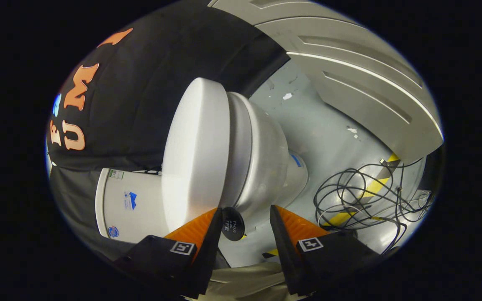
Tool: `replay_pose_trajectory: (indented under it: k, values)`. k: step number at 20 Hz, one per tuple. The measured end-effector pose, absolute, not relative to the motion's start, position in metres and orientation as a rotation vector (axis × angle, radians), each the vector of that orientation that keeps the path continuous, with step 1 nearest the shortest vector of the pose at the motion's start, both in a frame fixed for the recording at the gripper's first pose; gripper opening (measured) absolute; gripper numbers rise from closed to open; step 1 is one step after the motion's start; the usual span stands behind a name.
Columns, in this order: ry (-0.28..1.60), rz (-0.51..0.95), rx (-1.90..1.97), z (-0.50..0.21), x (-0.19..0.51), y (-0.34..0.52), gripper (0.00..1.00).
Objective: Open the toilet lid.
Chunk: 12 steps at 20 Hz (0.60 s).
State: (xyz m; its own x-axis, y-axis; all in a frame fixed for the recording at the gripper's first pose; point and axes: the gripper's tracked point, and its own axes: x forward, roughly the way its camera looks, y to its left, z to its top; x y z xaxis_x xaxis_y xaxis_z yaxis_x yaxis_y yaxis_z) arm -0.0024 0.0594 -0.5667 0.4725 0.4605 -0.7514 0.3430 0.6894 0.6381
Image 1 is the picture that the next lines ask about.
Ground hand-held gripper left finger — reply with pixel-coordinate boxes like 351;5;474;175
113;207;224;299

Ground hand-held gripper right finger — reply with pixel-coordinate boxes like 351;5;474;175
269;205;382;297

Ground white toilet lid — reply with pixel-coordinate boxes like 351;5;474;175
162;77;231;232

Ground white toilet tank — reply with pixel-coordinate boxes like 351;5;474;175
95;168;174;244

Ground white toilet bowl with seat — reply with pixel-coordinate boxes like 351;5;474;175
223;92;309;235

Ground round black tag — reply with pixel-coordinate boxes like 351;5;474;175
221;207;246;242

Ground yellow black floor tape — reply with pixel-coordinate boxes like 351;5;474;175
323;153;400;227

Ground black backdrop cloth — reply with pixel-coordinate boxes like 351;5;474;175
45;0;291;268

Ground white drawer cabinet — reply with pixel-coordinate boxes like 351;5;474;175
208;0;444;166

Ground tangled black cables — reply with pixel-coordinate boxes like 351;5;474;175
313;161;434;255

